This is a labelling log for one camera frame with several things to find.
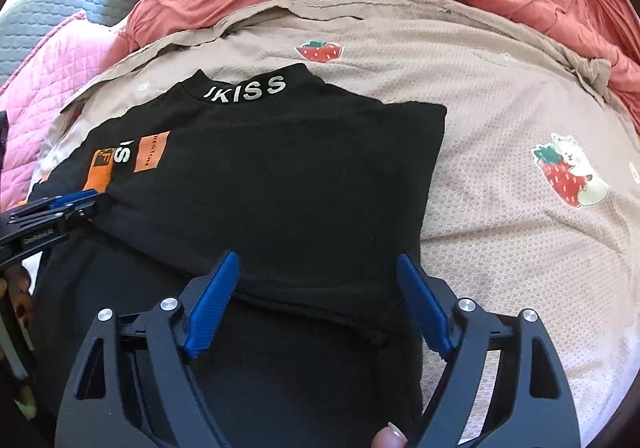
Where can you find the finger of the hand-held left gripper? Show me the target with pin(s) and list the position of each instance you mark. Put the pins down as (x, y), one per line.
(80, 198)
(75, 213)

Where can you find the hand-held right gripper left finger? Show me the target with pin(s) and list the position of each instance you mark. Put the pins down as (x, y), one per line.
(212, 308)

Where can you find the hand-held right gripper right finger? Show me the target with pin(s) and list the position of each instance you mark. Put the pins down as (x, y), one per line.
(425, 308)

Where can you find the black shirt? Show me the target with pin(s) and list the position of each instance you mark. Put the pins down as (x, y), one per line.
(275, 188)

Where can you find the person's left hand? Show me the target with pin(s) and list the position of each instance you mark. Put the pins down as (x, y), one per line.
(17, 298)

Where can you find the person's right hand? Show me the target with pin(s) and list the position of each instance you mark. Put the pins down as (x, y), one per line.
(390, 438)

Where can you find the beige strawberry print blanket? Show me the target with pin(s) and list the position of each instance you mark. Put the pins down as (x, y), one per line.
(500, 228)

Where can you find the pink quilted blanket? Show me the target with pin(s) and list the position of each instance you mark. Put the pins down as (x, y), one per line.
(50, 78)

